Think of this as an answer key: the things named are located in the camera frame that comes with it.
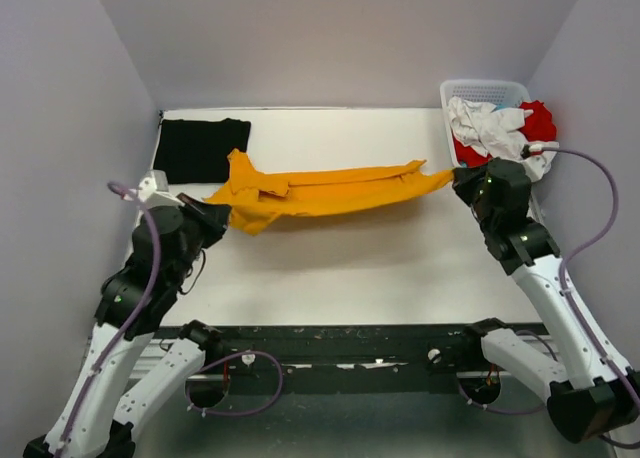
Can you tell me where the folded black t shirt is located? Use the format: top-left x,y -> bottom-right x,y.
152,118 -> 251,185

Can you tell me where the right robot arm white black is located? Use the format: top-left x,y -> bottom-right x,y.
453,159 -> 639,443

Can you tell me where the aluminium extrusion rail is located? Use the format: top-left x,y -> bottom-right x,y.
77,336 -> 551,379

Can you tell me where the yellow t shirt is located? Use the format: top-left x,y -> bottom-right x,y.
204,149 -> 454,236

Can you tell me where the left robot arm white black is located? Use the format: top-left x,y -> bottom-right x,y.
23,193 -> 231,457

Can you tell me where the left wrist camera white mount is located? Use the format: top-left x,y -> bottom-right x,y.
132,170 -> 182,209

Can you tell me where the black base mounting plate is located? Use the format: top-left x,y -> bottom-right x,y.
149,322 -> 526,397

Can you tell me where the white t shirt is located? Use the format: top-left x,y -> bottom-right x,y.
446,96 -> 560,182

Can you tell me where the red t shirt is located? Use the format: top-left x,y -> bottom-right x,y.
455,99 -> 559,170

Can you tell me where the white plastic laundry basket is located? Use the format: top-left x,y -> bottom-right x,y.
440,79 -> 558,182

